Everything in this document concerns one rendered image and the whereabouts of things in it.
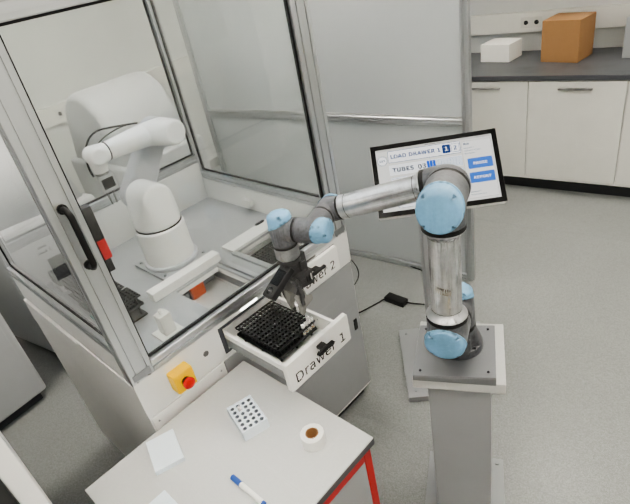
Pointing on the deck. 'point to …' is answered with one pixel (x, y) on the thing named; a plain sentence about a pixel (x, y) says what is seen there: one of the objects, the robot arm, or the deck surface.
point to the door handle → (79, 236)
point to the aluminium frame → (100, 298)
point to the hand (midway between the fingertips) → (297, 311)
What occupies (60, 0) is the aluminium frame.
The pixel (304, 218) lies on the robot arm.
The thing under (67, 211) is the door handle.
